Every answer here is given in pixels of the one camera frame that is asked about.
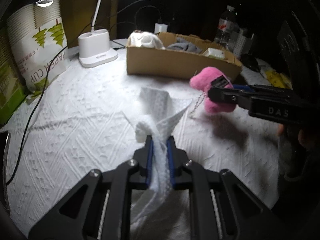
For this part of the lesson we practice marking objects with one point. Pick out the white knitted cloth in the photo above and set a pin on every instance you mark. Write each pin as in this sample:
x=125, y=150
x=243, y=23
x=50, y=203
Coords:
x=145, y=40

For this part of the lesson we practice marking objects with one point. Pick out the clear water bottle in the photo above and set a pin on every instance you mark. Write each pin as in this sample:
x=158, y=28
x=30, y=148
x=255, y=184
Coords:
x=228, y=22

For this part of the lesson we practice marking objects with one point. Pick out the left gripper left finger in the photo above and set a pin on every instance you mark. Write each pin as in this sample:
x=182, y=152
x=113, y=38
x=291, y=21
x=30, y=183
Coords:
x=141, y=178

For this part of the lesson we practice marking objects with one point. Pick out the grey cloth in box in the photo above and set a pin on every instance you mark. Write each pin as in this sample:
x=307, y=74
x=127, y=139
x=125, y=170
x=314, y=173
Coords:
x=184, y=45

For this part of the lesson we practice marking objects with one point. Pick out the yellow plastic package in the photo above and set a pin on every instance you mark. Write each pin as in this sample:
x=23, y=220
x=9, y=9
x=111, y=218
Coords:
x=277, y=79

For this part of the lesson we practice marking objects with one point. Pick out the white charger plug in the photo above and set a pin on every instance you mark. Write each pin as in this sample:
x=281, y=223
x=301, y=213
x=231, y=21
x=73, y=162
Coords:
x=160, y=28

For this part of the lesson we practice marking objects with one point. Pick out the white paper towel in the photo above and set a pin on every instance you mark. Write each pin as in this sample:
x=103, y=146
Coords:
x=157, y=114

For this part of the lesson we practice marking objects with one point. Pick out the pink plush toy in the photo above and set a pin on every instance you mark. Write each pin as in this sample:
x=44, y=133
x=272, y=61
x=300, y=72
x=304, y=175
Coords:
x=211, y=81

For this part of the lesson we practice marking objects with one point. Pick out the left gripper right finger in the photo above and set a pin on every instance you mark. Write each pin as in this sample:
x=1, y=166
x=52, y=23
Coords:
x=177, y=159

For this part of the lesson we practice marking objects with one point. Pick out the green cardboard box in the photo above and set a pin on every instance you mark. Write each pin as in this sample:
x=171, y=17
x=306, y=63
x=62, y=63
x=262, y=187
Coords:
x=12, y=90

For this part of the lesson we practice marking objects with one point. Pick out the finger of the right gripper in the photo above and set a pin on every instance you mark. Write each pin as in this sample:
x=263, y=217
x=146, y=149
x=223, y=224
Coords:
x=223, y=99
x=261, y=90

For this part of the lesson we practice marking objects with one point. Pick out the open cardboard box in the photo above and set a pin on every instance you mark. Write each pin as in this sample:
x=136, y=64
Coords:
x=179, y=64

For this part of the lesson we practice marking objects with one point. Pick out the white LED desk lamp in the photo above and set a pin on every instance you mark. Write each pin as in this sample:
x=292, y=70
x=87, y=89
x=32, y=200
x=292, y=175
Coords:
x=94, y=46

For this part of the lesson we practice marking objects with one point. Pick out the white perforated basket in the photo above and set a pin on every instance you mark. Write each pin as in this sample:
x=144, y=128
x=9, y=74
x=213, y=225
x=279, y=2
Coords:
x=240, y=42

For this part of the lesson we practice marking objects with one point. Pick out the white textured tablecloth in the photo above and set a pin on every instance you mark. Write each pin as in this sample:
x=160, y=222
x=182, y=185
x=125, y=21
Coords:
x=81, y=124

